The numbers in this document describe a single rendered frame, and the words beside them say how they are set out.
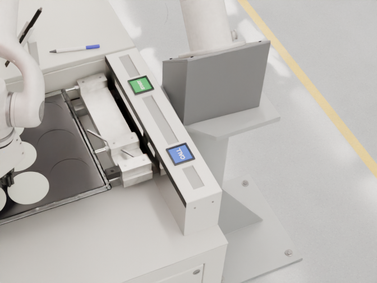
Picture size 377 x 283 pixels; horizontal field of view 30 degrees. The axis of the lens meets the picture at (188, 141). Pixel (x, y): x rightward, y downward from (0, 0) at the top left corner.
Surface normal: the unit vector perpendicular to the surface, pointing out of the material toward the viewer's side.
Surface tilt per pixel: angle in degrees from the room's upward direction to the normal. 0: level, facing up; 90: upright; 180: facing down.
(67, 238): 0
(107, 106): 0
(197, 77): 90
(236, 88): 90
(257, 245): 0
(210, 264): 90
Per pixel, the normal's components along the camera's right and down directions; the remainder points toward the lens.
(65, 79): 0.41, 0.70
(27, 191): 0.05, -0.65
